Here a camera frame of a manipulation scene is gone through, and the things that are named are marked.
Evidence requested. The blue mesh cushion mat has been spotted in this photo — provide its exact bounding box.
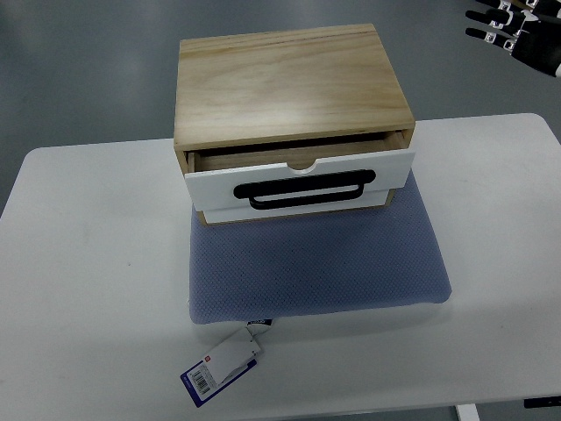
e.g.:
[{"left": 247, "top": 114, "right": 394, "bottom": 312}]
[{"left": 188, "top": 177, "right": 452, "bottom": 325}]

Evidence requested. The black table bracket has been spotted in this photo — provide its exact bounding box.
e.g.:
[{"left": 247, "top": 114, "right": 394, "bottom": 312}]
[{"left": 523, "top": 396, "right": 561, "bottom": 409}]

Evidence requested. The black drawer handle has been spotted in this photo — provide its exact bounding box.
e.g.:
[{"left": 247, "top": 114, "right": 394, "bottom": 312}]
[{"left": 233, "top": 169, "right": 376, "bottom": 211}]

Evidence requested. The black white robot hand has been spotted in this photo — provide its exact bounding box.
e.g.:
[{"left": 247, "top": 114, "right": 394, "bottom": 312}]
[{"left": 465, "top": 1, "right": 560, "bottom": 78}]

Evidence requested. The wooden drawer cabinet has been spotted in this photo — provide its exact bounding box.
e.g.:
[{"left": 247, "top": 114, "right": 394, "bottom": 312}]
[{"left": 173, "top": 23, "right": 416, "bottom": 227}]

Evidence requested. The white table leg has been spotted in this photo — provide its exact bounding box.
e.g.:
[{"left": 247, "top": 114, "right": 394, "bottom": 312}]
[{"left": 455, "top": 403, "right": 480, "bottom": 421}]

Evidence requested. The white blue product tag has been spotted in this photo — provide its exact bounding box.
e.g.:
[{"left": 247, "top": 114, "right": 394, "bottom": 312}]
[{"left": 181, "top": 319, "right": 273, "bottom": 408}]

